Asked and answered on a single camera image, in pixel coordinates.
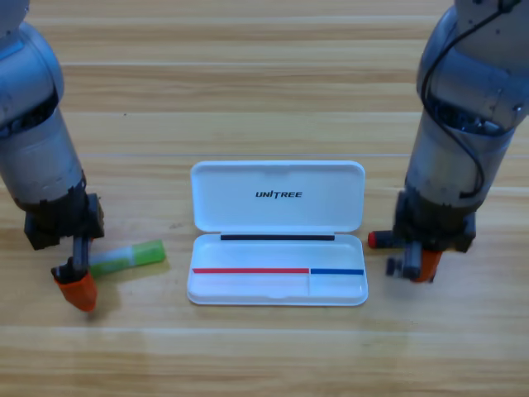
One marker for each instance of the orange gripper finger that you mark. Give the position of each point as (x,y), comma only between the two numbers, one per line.
(78,291)
(430,266)

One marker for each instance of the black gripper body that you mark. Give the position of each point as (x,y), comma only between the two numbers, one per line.
(62,219)
(434,227)

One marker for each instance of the red and black marker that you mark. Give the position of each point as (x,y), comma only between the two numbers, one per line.
(378,240)

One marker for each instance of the white Unitree pencil case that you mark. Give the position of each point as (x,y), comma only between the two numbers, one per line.
(277,215)

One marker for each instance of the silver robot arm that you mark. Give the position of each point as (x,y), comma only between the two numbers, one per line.
(37,157)
(438,165)

